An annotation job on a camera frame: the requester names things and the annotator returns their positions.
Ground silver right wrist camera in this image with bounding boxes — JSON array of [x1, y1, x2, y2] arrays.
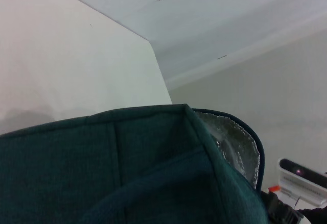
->
[[277, 158, 327, 207]]

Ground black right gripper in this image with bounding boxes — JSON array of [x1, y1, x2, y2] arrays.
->
[[260, 191, 327, 224]]

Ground dark teal insulated lunch bag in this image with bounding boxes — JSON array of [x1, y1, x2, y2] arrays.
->
[[0, 103, 265, 224]]

